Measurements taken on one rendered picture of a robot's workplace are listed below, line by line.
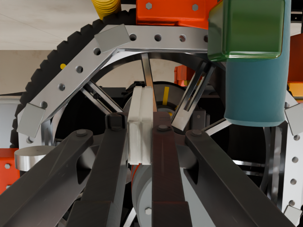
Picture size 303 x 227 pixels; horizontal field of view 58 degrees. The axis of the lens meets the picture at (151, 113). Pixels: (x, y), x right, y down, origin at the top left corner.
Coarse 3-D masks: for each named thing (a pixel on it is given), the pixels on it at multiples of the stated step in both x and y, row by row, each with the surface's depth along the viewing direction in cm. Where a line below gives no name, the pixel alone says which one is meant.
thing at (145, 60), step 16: (112, 64) 61; (144, 64) 59; (192, 64) 73; (208, 64) 61; (96, 80) 75; (144, 80) 60; (192, 80) 61; (208, 80) 61; (224, 80) 67; (80, 96) 69; (224, 96) 78; (64, 112) 59; (176, 112) 61; (192, 112) 61; (64, 128) 66; (176, 128) 62; (208, 128) 62; (240, 128) 75; (256, 128) 65; (240, 144) 76; (256, 144) 66; (240, 160) 64; (256, 160) 66; (128, 176) 62; (256, 176) 65; (128, 224) 63
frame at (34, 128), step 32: (128, 32) 48; (160, 32) 48; (192, 32) 49; (96, 64) 48; (224, 64) 55; (64, 96) 48; (288, 96) 52; (32, 128) 48; (288, 128) 53; (288, 160) 53; (288, 192) 54; (64, 224) 56
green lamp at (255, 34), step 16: (224, 0) 17; (240, 0) 17; (256, 0) 17; (272, 0) 17; (224, 16) 17; (240, 16) 17; (256, 16) 17; (272, 16) 17; (208, 32) 20; (224, 32) 17; (240, 32) 17; (256, 32) 17; (272, 32) 17; (208, 48) 20; (224, 48) 17; (240, 48) 17; (256, 48) 17; (272, 48) 17
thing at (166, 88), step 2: (166, 88) 103; (168, 88) 103; (166, 90) 104; (168, 90) 104; (164, 92) 104; (166, 92) 104; (164, 94) 104; (166, 94) 104; (164, 96) 104; (166, 96) 104; (164, 98) 104; (166, 98) 104; (164, 100) 104; (166, 100) 104; (164, 102) 104; (166, 102) 104; (162, 104) 104; (164, 104) 104; (166, 104) 104; (176, 108) 105
